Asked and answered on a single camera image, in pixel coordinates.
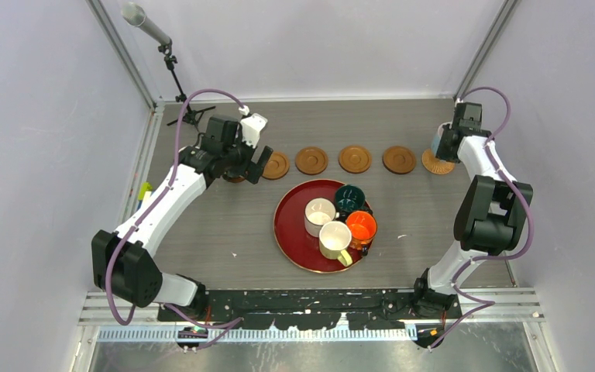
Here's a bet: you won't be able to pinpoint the light blue mug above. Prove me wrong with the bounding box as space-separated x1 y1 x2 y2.
430 123 445 156

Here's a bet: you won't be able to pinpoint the dark green mug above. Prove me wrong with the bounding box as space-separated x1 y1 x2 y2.
334 184 366 216

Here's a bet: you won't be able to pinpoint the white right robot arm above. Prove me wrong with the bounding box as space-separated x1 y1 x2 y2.
411 102 533 318

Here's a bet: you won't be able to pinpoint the pale yellow mug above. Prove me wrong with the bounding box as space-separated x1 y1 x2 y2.
318 221 353 267

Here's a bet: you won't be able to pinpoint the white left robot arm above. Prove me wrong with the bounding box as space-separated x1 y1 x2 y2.
91 113 273 321

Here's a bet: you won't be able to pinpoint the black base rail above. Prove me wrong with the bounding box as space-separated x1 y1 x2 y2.
158 289 444 330

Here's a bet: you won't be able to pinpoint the microphone on stand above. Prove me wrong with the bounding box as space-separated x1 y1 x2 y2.
121 2 215 129

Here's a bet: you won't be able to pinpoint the coloured toy blocks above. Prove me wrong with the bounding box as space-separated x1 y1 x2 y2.
137 182 153 208

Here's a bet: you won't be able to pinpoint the white ribbed mug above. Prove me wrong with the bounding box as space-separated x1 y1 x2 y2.
304 198 339 238

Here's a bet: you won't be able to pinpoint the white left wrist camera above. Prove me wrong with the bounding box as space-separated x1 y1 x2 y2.
239 105 268 149

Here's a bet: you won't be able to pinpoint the orange mug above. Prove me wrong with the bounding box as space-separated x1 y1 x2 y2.
346 211 377 250

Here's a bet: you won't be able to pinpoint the woven rattan coaster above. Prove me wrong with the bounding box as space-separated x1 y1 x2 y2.
421 149 456 175

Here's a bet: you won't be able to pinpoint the red round tray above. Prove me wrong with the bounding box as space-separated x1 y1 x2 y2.
273 179 379 274

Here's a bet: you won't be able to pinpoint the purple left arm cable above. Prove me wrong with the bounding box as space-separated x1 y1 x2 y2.
104 88 251 353

